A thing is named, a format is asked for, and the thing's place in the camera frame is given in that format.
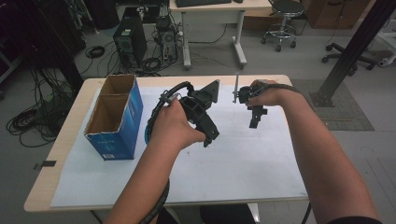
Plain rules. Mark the open computer case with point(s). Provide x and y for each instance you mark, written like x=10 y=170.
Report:
x=167 y=40

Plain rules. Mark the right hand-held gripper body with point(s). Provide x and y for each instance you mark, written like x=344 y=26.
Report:
x=246 y=92

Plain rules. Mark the person's left hand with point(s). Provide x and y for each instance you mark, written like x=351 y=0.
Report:
x=172 y=127

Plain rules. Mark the black keyboard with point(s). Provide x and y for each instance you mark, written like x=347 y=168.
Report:
x=202 y=2

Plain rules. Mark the black computer tower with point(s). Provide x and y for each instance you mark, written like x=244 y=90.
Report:
x=130 y=40

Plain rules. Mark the person's dark trousers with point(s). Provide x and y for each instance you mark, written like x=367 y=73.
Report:
x=218 y=214

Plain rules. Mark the black computer mouse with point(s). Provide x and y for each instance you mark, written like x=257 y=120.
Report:
x=238 y=1

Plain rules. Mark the person's right hand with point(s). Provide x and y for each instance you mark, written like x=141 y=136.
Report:
x=274 y=95

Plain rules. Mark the black metal post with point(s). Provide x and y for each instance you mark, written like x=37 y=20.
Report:
x=358 y=46

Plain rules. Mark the black curtain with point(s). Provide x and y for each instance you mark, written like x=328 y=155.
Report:
x=40 y=34

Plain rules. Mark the black office chair base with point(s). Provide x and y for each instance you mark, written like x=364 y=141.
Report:
x=345 y=56

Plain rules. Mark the grey floor mat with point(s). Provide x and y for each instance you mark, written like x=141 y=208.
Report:
x=342 y=118

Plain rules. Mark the white paper sheet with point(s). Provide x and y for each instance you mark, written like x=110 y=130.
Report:
x=236 y=168

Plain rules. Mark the wooden cabinet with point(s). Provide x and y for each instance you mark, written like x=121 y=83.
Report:
x=339 y=12

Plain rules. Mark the blue cardboard box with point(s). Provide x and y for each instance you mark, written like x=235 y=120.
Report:
x=121 y=124

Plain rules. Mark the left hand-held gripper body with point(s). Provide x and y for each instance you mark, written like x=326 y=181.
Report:
x=199 y=96

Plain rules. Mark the black round stool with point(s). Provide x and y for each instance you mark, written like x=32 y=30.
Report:
x=285 y=18

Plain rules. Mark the black tape strip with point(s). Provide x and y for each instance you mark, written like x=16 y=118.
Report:
x=46 y=164

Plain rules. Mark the white desk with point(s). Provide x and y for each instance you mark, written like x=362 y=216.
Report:
x=218 y=12

